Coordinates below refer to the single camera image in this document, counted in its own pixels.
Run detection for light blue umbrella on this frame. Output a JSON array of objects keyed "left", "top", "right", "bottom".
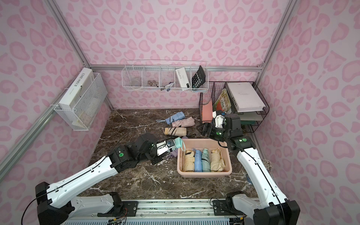
[
  {"left": 194, "top": 150, "right": 203, "bottom": 172},
  {"left": 156, "top": 112, "right": 185, "bottom": 125}
]

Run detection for green red book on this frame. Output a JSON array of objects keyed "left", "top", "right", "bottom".
[{"left": 213, "top": 89, "right": 232, "bottom": 113}]

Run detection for cream umbrella black straps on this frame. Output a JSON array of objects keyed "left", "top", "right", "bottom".
[{"left": 163, "top": 127, "right": 188, "bottom": 137}]

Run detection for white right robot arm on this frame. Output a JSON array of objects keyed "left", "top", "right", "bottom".
[{"left": 202, "top": 110, "right": 301, "bottom": 225}]

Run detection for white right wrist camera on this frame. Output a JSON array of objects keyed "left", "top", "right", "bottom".
[{"left": 212, "top": 110, "right": 226, "bottom": 128}]

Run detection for black wire desk organizer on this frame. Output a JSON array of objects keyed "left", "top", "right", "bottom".
[{"left": 199, "top": 82, "right": 270, "bottom": 133}]

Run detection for tan khaki umbrella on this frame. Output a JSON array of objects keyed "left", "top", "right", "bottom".
[{"left": 211, "top": 149, "right": 225, "bottom": 172}]

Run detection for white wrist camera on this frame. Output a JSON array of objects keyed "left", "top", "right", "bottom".
[
  {"left": 156, "top": 139, "right": 177, "bottom": 156},
  {"left": 212, "top": 110, "right": 226, "bottom": 128}
]

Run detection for pink umbrella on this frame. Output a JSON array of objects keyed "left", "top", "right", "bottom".
[{"left": 172, "top": 117, "right": 195, "bottom": 128}]

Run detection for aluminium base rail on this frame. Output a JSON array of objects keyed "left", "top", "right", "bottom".
[{"left": 56, "top": 198, "right": 299, "bottom": 225}]

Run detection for lavender purple umbrella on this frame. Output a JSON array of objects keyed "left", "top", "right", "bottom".
[{"left": 170, "top": 149, "right": 182, "bottom": 157}]

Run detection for beige umbrella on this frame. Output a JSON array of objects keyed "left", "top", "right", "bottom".
[{"left": 182, "top": 150, "right": 195, "bottom": 172}]

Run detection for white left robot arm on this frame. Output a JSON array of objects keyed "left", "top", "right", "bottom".
[{"left": 34, "top": 133, "right": 182, "bottom": 225}]

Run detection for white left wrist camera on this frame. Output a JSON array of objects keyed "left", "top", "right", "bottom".
[{"left": 156, "top": 139, "right": 177, "bottom": 156}]

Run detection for white long box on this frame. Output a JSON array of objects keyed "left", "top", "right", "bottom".
[{"left": 59, "top": 68, "right": 95, "bottom": 110}]

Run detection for white wire wall basket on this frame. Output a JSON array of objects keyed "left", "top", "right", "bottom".
[{"left": 121, "top": 60, "right": 210, "bottom": 92}]

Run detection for white mesh side basket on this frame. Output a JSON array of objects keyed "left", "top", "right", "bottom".
[{"left": 54, "top": 73, "right": 107, "bottom": 131}]

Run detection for small white box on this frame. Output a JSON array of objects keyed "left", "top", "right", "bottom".
[{"left": 175, "top": 67, "right": 190, "bottom": 89}]

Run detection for black calculator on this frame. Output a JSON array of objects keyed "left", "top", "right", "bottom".
[{"left": 191, "top": 66, "right": 206, "bottom": 89}]

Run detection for pink plastic storage box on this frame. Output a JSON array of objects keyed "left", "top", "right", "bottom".
[{"left": 177, "top": 139, "right": 232, "bottom": 178}]

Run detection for pink folder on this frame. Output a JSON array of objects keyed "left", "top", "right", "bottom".
[{"left": 201, "top": 99, "right": 213, "bottom": 123}]

